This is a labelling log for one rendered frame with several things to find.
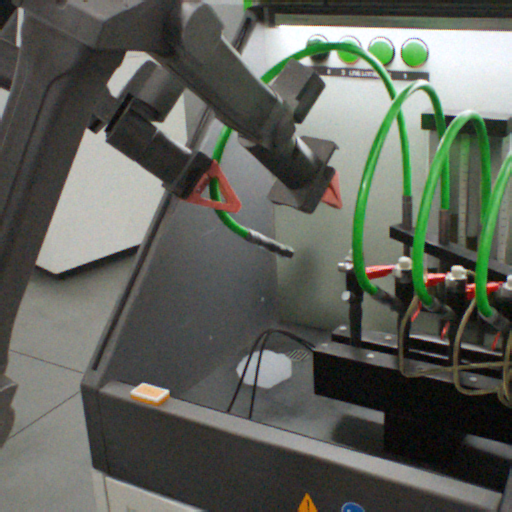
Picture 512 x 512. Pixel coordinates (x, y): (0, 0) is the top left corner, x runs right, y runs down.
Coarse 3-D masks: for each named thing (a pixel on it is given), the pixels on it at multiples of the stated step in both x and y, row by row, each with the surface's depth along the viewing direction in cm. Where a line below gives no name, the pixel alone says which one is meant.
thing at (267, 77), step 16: (304, 48) 125; (320, 48) 125; (336, 48) 127; (352, 48) 129; (368, 64) 133; (384, 80) 135; (400, 112) 138; (224, 128) 120; (400, 128) 140; (224, 144) 120; (224, 224) 125
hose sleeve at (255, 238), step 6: (246, 228) 128; (252, 234) 127; (258, 234) 128; (246, 240) 128; (252, 240) 128; (258, 240) 128; (264, 240) 129; (270, 240) 130; (258, 246) 130; (264, 246) 130; (270, 246) 130; (276, 246) 131; (282, 246) 132; (276, 252) 131; (282, 252) 132
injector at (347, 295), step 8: (352, 272) 131; (352, 280) 131; (352, 288) 132; (360, 288) 132; (344, 296) 131; (352, 296) 131; (360, 296) 133; (352, 304) 133; (360, 304) 134; (352, 312) 134; (360, 312) 134; (352, 320) 134; (360, 320) 135; (352, 328) 135; (360, 328) 135; (352, 336) 136; (360, 336) 136; (352, 344) 136; (360, 344) 136
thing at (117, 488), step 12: (108, 480) 140; (120, 480) 139; (108, 492) 141; (120, 492) 140; (132, 492) 138; (144, 492) 136; (156, 492) 136; (120, 504) 141; (132, 504) 139; (144, 504) 137; (156, 504) 136; (168, 504) 134; (180, 504) 133
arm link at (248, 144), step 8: (240, 136) 111; (248, 144) 109; (256, 144) 108; (288, 144) 110; (256, 152) 110; (264, 152) 109; (272, 152) 110; (288, 152) 111; (264, 160) 111; (272, 160) 111; (280, 160) 111
